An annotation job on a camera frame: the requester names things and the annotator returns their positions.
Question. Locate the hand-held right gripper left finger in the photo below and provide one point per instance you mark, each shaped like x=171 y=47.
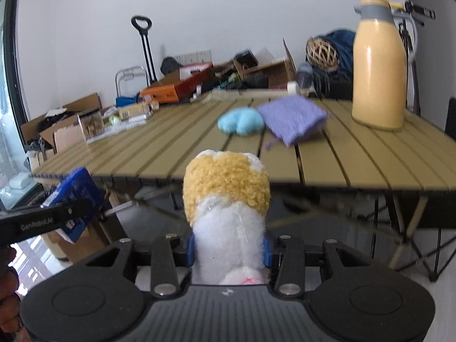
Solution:
x=191 y=253

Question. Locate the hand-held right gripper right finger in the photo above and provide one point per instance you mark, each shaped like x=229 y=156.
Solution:
x=267 y=254

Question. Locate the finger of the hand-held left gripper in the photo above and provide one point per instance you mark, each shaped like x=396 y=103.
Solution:
x=74 y=212

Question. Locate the yellow white plush toy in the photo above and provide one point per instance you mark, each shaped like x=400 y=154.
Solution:
x=224 y=185

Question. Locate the purple fluffy cloth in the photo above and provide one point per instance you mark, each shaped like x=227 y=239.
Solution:
x=292 y=117

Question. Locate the person's left hand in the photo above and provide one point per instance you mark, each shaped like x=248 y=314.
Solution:
x=8 y=292

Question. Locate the brown cardboard box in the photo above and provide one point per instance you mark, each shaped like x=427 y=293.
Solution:
x=89 y=245

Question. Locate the clear snack jar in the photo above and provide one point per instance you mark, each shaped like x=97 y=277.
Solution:
x=92 y=124

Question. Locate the white cloth sheet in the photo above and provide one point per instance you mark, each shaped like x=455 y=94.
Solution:
x=117 y=130

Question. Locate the small green ball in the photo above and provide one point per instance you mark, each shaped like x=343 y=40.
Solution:
x=113 y=119

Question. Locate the blue plastic crate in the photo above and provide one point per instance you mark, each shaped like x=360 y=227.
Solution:
x=125 y=102

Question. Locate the tan folding table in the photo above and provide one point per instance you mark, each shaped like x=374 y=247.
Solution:
x=356 y=164

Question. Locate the light blue plush toy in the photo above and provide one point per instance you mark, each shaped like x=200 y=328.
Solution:
x=240 y=121

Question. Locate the orange long box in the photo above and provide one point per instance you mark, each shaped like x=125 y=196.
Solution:
x=167 y=92

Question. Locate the white tape roll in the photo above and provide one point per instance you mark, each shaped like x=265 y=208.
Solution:
x=293 y=88

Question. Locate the dark cloth pile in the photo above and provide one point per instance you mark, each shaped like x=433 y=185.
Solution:
x=242 y=82

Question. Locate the black bag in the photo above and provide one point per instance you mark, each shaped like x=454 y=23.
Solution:
x=171 y=66

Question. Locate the black suitcase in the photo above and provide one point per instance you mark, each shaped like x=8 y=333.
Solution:
x=333 y=89

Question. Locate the blue water bottle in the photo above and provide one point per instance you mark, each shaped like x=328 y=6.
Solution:
x=303 y=76

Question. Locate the open cardboard box with flap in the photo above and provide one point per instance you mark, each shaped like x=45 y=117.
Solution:
x=276 y=73

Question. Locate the black pouch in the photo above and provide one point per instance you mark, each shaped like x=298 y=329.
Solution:
x=245 y=60

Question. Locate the yellow thermos jug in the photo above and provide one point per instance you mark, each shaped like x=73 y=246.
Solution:
x=377 y=78

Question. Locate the wicker ball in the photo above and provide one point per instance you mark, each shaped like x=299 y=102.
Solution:
x=322 y=52

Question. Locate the dark blue cloth bag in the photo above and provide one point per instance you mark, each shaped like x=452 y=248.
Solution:
x=343 y=48

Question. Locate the black metal stand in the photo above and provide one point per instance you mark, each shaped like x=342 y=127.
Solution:
x=422 y=12

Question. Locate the chrome tube frame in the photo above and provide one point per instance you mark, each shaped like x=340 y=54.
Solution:
x=123 y=74

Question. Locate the black window frame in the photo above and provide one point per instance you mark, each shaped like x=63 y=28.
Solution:
x=14 y=60

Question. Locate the white wall socket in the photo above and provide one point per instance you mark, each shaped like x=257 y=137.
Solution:
x=194 y=57

